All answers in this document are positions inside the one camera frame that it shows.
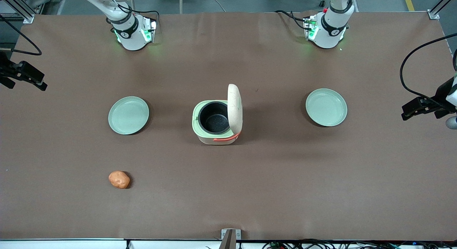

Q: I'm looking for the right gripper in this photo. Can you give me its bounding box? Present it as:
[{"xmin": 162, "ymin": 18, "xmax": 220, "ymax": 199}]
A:
[{"xmin": 0, "ymin": 51, "xmax": 48, "ymax": 92}]

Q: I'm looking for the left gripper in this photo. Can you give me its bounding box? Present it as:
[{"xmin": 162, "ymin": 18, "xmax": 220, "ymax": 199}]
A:
[{"xmin": 401, "ymin": 75, "xmax": 457, "ymax": 121}]

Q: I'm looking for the cream rice cooker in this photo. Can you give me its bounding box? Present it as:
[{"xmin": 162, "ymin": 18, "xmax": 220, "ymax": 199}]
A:
[{"xmin": 192, "ymin": 84, "xmax": 243, "ymax": 145}]

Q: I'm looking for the pale green round plate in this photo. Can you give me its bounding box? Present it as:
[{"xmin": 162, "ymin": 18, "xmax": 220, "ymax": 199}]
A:
[
  {"xmin": 108, "ymin": 96, "xmax": 150, "ymax": 135},
  {"xmin": 305, "ymin": 88, "xmax": 348, "ymax": 127}
]

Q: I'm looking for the orange-brown potato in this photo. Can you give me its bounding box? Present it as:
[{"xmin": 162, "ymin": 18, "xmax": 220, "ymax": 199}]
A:
[{"xmin": 109, "ymin": 171, "xmax": 130, "ymax": 189}]

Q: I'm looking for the brown table cover sheet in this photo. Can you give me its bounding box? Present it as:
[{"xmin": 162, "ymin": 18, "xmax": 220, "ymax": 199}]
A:
[{"xmin": 0, "ymin": 12, "xmax": 457, "ymax": 242}]

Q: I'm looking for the black inner cooking pot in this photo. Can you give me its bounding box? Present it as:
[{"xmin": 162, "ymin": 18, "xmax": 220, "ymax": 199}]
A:
[{"xmin": 199, "ymin": 102, "xmax": 231, "ymax": 134}]

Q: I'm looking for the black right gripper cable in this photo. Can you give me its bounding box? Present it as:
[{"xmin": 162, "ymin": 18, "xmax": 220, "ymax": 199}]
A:
[{"xmin": 0, "ymin": 14, "xmax": 43, "ymax": 56}]

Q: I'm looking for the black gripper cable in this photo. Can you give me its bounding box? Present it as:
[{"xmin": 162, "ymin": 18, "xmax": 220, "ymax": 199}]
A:
[
  {"xmin": 400, "ymin": 33, "xmax": 457, "ymax": 108},
  {"xmin": 0, "ymin": 14, "xmax": 43, "ymax": 56}
]

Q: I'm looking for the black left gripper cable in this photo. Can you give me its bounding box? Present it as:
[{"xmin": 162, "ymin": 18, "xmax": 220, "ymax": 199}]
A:
[{"xmin": 400, "ymin": 33, "xmax": 457, "ymax": 108}]

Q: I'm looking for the aluminium frame post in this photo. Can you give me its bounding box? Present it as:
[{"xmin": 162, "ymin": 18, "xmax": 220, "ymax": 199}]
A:
[
  {"xmin": 428, "ymin": 0, "xmax": 457, "ymax": 20},
  {"xmin": 0, "ymin": 0, "xmax": 35, "ymax": 24}
]

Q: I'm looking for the black right arm base cable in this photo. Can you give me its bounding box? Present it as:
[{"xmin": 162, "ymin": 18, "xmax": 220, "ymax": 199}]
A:
[{"xmin": 106, "ymin": 0, "xmax": 160, "ymax": 32}]

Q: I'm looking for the black arm base cable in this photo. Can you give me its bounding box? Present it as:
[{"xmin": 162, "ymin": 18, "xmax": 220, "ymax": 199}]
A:
[
  {"xmin": 274, "ymin": 10, "xmax": 312, "ymax": 30},
  {"xmin": 106, "ymin": 0, "xmax": 160, "ymax": 32}
]

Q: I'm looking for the black left arm base cable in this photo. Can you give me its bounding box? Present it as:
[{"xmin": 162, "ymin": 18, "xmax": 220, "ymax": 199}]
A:
[{"xmin": 274, "ymin": 10, "xmax": 312, "ymax": 30}]

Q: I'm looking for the tangled black cable bundle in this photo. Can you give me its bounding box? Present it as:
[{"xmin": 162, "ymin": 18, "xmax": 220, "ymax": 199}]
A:
[{"xmin": 262, "ymin": 239, "xmax": 457, "ymax": 249}]

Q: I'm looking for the metal table edge bracket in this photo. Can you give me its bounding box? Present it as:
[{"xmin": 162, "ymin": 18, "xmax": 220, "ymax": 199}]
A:
[{"xmin": 221, "ymin": 229, "xmax": 242, "ymax": 249}]

